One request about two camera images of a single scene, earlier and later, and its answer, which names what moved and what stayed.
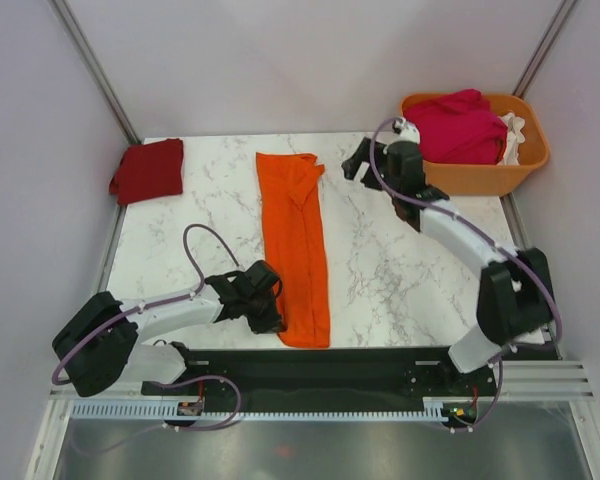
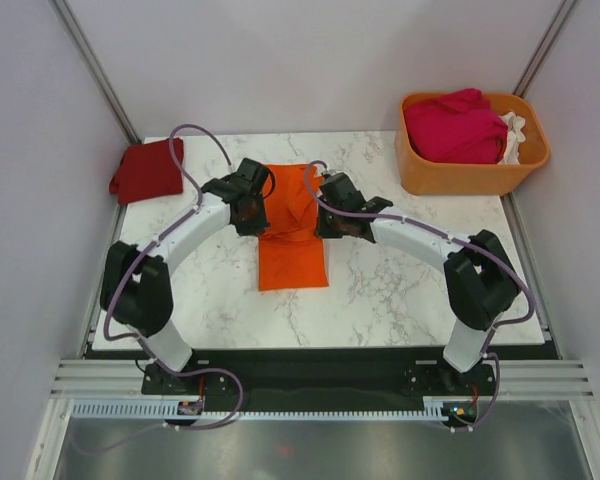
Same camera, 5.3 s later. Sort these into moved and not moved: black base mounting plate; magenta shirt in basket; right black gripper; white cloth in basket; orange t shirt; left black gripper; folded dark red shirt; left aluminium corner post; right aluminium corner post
Moved: right black gripper; orange t shirt; left black gripper
Not moved: magenta shirt in basket; white cloth in basket; right aluminium corner post; black base mounting plate; folded dark red shirt; left aluminium corner post
